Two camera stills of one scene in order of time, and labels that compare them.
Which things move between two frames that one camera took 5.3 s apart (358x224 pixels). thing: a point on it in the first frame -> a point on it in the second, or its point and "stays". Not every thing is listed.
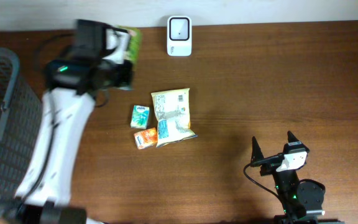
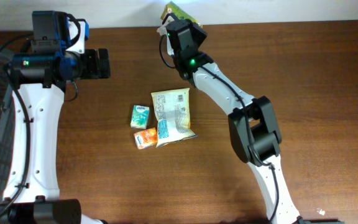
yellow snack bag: x=172 y=114 stays
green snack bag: x=133 y=54 -> x=178 y=12
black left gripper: x=124 y=74 -> x=93 y=63
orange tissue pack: x=146 y=138 stays
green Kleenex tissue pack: x=140 y=117 stays
